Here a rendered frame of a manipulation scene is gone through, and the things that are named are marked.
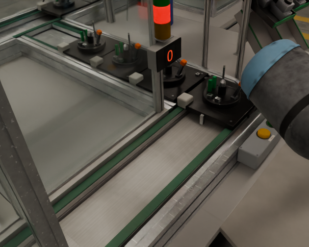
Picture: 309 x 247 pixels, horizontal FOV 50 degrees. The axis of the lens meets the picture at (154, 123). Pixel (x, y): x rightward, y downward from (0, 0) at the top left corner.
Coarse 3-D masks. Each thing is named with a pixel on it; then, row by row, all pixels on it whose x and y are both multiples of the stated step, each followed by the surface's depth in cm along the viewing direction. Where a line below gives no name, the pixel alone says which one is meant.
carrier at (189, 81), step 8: (176, 64) 145; (168, 72) 135; (176, 72) 136; (184, 72) 136; (192, 72) 139; (200, 72) 139; (168, 80) 132; (176, 80) 132; (184, 80) 135; (192, 80) 134; (200, 80) 135; (168, 88) 131; (176, 88) 131; (184, 88) 130; (192, 88) 132; (168, 96) 127; (176, 96) 126
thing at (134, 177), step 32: (160, 128) 117; (192, 128) 120; (224, 128) 119; (96, 160) 105; (128, 160) 109; (160, 160) 108; (192, 160) 103; (64, 192) 95; (96, 192) 99; (128, 192) 99; (160, 192) 94; (64, 224) 91; (96, 224) 91; (128, 224) 87
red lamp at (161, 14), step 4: (156, 8) 94; (160, 8) 93; (164, 8) 93; (168, 8) 94; (156, 12) 94; (160, 12) 94; (164, 12) 94; (168, 12) 95; (156, 16) 95; (160, 16) 95; (164, 16) 95; (168, 16) 95; (156, 20) 96; (160, 20) 95; (164, 20) 95; (168, 20) 96
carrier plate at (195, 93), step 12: (204, 84) 132; (192, 108) 120; (204, 108) 120; (216, 108) 119; (228, 108) 119; (240, 108) 119; (252, 108) 120; (216, 120) 115; (228, 120) 114; (240, 120) 115
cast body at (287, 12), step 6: (282, 0) 117; (288, 0) 116; (270, 6) 124; (276, 6) 120; (282, 6) 118; (288, 6) 116; (276, 12) 121; (282, 12) 119; (288, 12) 120; (282, 18) 120
